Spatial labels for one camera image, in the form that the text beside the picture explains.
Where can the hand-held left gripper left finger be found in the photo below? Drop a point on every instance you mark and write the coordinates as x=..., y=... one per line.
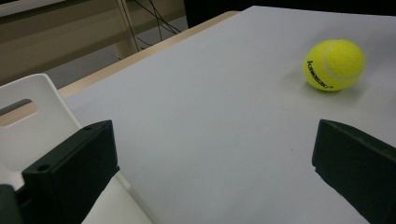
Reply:
x=71, y=174

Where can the yellow tennis ball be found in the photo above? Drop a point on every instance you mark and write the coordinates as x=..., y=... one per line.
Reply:
x=336, y=65

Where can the white plastic bin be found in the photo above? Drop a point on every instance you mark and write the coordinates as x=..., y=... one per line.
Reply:
x=37, y=137

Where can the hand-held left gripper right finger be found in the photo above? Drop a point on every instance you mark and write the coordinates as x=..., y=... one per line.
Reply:
x=358, y=165

